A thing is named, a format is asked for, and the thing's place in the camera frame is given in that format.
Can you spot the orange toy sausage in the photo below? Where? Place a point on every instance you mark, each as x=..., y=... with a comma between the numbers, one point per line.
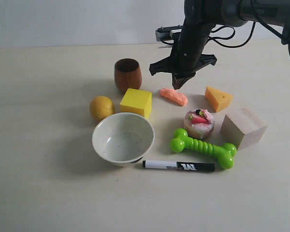
x=173, y=95

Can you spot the white ceramic bowl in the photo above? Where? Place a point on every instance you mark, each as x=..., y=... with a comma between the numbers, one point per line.
x=123, y=139

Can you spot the light wooden block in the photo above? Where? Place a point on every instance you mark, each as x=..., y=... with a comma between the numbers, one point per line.
x=242, y=127

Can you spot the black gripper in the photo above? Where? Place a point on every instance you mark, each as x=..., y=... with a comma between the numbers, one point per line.
x=186, y=56

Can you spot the yellow lemon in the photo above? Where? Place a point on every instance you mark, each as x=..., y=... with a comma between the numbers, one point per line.
x=101, y=107

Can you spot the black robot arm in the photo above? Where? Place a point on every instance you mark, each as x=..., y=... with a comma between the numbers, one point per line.
x=201, y=16

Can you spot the green bone dog toy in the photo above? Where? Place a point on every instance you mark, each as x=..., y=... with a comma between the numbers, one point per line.
x=223, y=154

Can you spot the brown wooden cup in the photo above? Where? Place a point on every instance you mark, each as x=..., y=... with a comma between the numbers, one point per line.
x=127, y=74

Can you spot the yellow wooden cube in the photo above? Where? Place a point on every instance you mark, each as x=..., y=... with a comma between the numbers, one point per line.
x=137, y=101

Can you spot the pink strawberry cake toy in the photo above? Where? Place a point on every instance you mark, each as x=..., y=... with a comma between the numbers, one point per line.
x=199, y=123

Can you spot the black and white marker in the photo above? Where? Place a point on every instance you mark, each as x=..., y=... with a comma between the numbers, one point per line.
x=179, y=166

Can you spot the orange cheese wedge toy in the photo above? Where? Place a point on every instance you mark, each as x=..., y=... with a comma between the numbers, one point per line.
x=218, y=99

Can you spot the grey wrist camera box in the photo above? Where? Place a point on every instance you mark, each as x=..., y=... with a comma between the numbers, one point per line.
x=166, y=33

